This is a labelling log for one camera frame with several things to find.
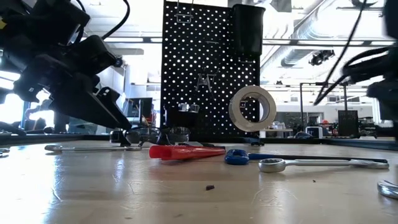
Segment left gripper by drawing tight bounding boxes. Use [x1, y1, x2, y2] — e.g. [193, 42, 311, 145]
[12, 34, 131, 130]

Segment black grey tape measure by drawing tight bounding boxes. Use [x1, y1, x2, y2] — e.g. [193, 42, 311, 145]
[109, 129, 132, 147]

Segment chrome combination wrench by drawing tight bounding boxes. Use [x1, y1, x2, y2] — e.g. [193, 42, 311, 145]
[44, 144, 143, 153]
[376, 179, 398, 200]
[257, 157, 390, 174]

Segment red utility knife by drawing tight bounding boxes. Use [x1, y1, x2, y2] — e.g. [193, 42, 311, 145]
[148, 144, 227, 161]

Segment grey hex key set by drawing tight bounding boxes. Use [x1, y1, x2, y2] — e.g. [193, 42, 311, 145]
[177, 141, 227, 149]

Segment white tape roll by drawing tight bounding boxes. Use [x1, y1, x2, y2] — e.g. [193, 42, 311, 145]
[228, 85, 277, 133]

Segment blue T-handle hex key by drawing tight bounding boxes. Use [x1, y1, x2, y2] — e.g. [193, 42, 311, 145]
[224, 149, 389, 166]

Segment black computer monitor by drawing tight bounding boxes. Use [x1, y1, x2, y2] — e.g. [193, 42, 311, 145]
[126, 97, 154, 118]

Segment clear black safety glasses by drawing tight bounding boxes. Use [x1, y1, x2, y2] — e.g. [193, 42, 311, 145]
[122, 125, 192, 147]

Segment black socket holder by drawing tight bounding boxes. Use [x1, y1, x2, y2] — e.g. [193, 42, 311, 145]
[164, 107, 205, 142]

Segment chrome loop pegboard hook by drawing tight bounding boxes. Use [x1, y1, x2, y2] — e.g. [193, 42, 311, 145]
[195, 67, 221, 94]

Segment black metal pegboard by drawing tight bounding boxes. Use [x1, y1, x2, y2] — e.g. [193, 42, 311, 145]
[160, 0, 262, 144]

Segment black pegboard bin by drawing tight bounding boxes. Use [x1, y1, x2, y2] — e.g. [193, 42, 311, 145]
[231, 3, 267, 58]

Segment black tubular stand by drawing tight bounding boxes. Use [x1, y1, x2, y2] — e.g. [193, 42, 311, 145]
[299, 81, 349, 131]

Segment black ceiling spotlight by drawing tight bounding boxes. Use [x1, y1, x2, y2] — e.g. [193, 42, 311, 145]
[308, 49, 336, 67]

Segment small black perforated panel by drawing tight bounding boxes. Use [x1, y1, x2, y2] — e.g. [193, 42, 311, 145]
[338, 110, 359, 138]

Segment long double wire hook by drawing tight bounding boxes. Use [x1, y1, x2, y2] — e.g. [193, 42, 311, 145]
[175, 0, 194, 25]

